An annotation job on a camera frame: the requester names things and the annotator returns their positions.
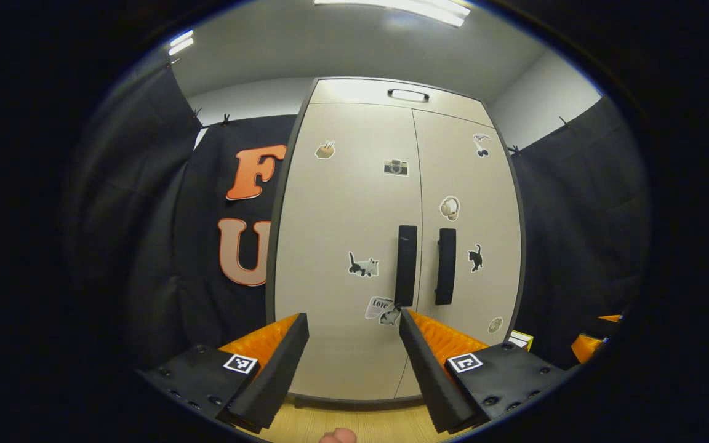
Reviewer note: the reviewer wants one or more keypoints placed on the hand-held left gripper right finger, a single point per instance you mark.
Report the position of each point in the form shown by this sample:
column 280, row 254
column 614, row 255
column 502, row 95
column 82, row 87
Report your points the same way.
column 431, row 381

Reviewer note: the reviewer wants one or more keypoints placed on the ceiling light panel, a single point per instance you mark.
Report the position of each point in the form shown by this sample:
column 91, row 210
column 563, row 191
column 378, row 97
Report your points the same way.
column 181, row 42
column 397, row 9

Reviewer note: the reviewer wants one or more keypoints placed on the white door with camera sticker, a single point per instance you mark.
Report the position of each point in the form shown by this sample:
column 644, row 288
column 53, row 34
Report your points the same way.
column 342, row 215

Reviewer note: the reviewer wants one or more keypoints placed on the white door with headphone sticker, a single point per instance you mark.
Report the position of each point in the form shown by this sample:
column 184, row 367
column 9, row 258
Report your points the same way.
column 496, row 289

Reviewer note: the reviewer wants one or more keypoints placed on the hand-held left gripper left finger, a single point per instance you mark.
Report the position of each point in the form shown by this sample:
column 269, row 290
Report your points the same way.
column 277, row 375

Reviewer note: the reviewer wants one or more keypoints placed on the small white yellow object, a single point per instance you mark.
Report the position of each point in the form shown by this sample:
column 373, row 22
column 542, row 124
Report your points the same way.
column 520, row 339

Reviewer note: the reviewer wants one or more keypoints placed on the black backdrop cloth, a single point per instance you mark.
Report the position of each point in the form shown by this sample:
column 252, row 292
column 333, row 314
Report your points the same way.
column 576, row 234
column 164, row 246

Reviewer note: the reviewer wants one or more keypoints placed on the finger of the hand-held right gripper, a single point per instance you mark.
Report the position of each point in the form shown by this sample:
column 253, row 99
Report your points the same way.
column 610, row 319
column 585, row 347

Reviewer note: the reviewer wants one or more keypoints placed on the white cabinet drawer front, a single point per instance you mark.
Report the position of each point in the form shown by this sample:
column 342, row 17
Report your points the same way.
column 354, row 92

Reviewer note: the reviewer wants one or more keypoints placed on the white shoe cabinet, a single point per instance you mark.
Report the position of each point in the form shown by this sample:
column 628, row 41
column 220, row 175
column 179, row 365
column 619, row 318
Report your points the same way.
column 342, row 400

